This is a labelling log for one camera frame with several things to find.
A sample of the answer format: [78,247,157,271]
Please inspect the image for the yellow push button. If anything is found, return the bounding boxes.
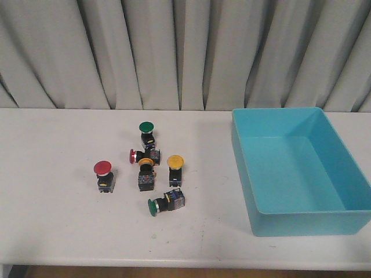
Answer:
[167,155,184,187]
[137,158,155,192]

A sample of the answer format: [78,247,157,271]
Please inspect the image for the red push button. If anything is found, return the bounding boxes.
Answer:
[129,148,161,166]
[93,160,114,193]

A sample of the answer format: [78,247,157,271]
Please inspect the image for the turquoise plastic box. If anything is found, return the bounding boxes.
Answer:
[232,107,370,237]

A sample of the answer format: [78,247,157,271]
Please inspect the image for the lying red push button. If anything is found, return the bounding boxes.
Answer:
[129,148,161,166]

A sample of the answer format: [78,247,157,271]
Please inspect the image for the upright green push button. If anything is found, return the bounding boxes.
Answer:
[139,121,156,149]

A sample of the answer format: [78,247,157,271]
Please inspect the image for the lying yellow push button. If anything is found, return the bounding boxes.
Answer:
[137,158,155,192]

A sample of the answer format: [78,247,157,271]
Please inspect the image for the lying green push button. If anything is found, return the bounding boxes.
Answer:
[147,188,186,217]

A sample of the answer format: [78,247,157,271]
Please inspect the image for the grey pleated curtain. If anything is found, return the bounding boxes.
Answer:
[1,1,370,112]

